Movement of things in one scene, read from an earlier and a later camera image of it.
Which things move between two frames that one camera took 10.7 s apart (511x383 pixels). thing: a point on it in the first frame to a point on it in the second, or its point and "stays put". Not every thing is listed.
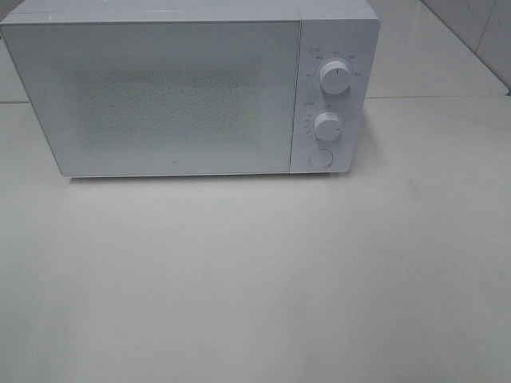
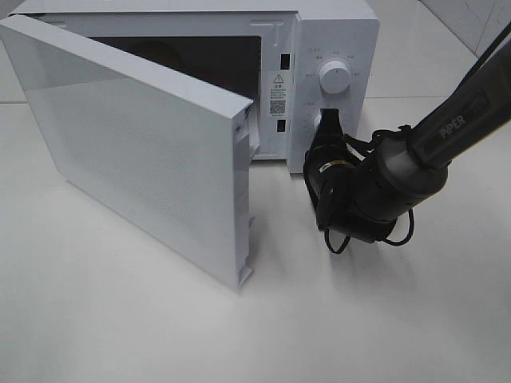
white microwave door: [162, 98] to [168, 154]
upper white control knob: [335, 77] stays put
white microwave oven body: [148, 88] stays put
